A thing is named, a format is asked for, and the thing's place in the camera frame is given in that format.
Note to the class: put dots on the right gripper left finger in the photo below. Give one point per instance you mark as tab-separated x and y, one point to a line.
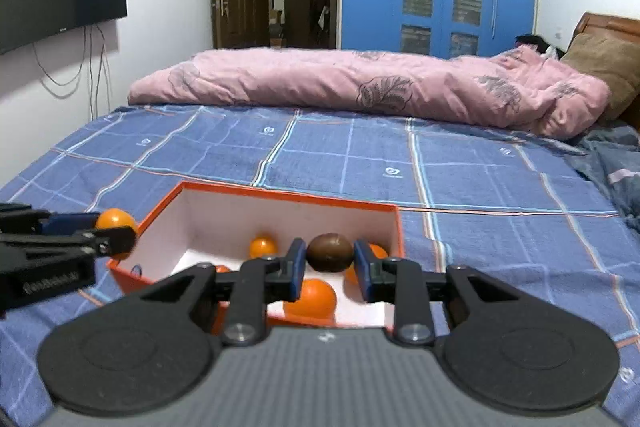
238	300

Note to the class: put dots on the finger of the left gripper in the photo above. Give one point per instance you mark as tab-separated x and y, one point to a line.
23	219
20	248

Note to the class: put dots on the pink quilt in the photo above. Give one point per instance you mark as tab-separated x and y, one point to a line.
518	89

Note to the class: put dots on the orange cardboard shoe box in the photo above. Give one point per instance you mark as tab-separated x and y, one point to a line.
225	225

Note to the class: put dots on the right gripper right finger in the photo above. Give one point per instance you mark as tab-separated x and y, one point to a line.
403	284

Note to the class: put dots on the blue plaid bed sheet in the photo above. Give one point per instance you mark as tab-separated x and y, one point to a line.
505	202

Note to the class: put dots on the dark item behind quilt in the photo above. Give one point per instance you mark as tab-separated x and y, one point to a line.
540	45

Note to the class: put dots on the dark brown passion fruit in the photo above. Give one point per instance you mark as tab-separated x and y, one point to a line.
330	252

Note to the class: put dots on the brown pillow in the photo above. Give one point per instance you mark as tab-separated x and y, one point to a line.
614	61

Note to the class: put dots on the grey blue blanket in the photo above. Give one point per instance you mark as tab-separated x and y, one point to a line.
609	157

